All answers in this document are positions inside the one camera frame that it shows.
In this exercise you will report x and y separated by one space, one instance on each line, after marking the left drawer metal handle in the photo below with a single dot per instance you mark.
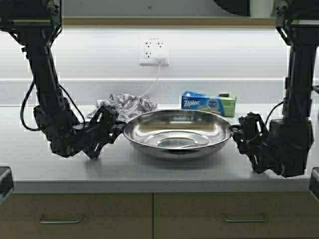
45 221

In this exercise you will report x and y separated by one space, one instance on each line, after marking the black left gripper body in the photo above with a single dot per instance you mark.
95 135

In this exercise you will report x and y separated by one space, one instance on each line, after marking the left lower drawer front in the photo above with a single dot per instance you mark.
107 216

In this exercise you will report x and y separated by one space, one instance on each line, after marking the black cooking pot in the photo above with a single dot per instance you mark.
316 88

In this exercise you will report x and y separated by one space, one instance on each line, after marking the drawer metal handle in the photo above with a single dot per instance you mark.
227 219
45 221

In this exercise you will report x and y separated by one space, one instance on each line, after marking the grey patterned dish towel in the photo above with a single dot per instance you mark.
126 105

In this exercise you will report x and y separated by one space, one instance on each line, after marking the blue green Ziploc box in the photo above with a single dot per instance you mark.
224 104

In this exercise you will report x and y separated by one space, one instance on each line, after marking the large stainless steel bowl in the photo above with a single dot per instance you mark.
178 135

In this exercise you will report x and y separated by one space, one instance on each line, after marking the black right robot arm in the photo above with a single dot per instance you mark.
282 145

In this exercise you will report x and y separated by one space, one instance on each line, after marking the white wall outlet plate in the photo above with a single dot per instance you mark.
152 47

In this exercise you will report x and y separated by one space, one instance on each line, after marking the right lower drawer front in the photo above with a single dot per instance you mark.
199 216

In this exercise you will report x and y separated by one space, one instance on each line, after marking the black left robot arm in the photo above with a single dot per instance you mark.
35 24

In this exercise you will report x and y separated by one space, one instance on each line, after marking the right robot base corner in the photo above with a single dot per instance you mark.
314 183

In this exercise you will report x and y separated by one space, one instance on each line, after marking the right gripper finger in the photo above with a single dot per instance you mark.
240 142
236 127

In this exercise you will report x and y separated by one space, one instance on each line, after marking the right drawer metal handle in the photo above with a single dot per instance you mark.
227 219

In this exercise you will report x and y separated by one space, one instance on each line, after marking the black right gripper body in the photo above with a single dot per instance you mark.
254 132

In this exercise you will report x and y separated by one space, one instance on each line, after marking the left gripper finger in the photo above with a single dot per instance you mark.
118 124
112 137

